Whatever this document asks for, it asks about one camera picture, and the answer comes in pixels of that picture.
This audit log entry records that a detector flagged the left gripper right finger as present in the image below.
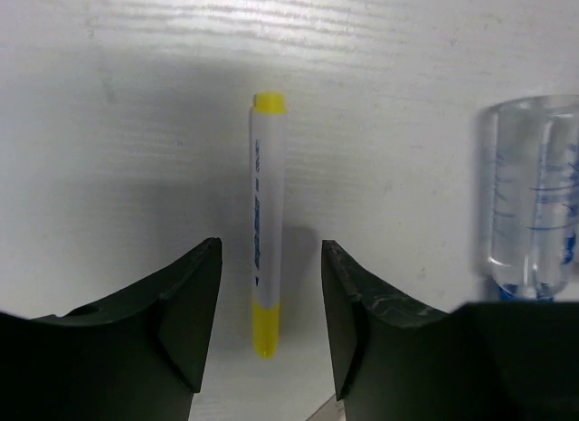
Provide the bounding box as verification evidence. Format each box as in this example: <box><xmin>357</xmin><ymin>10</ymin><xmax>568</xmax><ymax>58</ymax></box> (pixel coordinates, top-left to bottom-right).
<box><xmin>321</xmin><ymin>240</ymin><xmax>578</xmax><ymax>420</ymax></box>

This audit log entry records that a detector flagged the clear blue pen pack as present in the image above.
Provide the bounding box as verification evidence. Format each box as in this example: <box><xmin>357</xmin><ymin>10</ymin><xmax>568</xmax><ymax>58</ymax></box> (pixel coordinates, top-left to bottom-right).
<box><xmin>477</xmin><ymin>94</ymin><xmax>578</xmax><ymax>301</ymax></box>

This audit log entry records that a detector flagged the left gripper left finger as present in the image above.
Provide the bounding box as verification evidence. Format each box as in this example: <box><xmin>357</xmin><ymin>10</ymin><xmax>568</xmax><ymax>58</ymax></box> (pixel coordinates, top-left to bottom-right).
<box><xmin>1</xmin><ymin>238</ymin><xmax>222</xmax><ymax>420</ymax></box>

